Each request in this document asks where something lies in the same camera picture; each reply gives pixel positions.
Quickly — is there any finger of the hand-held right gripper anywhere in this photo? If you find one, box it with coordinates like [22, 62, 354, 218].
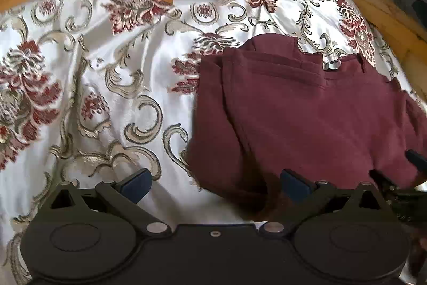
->
[405, 149, 427, 174]
[369, 168, 427, 226]

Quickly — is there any floral satin blanket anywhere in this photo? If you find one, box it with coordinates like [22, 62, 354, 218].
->
[0, 0, 427, 285]

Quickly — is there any rough wooden plank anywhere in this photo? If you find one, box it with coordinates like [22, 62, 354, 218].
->
[331, 0, 427, 50]

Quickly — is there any maroon sweater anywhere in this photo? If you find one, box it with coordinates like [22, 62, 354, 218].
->
[185, 33, 427, 223]

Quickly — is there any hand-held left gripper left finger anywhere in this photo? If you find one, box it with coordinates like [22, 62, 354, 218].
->
[43, 168, 172, 235]

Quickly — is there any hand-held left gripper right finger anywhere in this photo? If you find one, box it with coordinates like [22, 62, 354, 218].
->
[259, 168, 387, 235]

